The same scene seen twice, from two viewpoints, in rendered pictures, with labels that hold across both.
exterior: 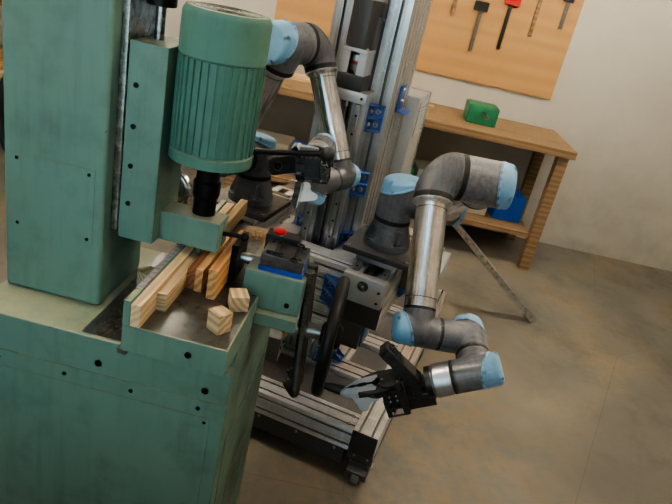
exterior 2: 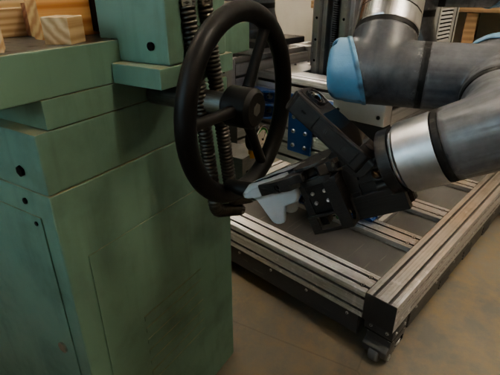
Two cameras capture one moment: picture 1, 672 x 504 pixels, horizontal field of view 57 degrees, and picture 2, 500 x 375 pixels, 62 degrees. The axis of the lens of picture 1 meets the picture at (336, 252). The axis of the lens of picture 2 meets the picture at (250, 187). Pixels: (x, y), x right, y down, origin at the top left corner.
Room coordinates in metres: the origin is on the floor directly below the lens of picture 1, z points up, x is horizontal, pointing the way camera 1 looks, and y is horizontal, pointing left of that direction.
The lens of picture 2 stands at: (0.73, -0.33, 0.98)
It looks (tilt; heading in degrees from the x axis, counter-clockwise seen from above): 26 degrees down; 28
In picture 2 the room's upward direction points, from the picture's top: straight up
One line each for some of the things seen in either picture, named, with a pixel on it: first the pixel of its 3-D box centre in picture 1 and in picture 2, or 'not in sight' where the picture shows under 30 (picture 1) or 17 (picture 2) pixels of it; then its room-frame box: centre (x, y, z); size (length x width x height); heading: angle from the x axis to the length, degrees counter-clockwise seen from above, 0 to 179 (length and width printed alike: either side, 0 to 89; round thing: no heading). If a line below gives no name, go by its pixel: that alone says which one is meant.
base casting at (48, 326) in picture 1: (142, 307); (50, 101); (1.28, 0.43, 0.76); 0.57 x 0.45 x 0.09; 87
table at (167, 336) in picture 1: (240, 287); (128, 51); (1.28, 0.20, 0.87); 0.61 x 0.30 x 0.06; 177
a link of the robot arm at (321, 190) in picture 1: (318, 182); not in sight; (1.70, 0.09, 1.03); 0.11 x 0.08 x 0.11; 147
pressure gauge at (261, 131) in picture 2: not in sight; (255, 141); (1.52, 0.08, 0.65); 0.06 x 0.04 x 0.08; 177
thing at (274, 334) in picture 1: (262, 338); (231, 164); (1.53, 0.15, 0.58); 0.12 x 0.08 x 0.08; 87
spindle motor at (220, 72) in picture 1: (219, 89); not in sight; (1.28, 0.31, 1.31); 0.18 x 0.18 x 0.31
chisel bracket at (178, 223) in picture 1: (193, 229); not in sight; (1.28, 0.33, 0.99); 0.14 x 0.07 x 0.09; 87
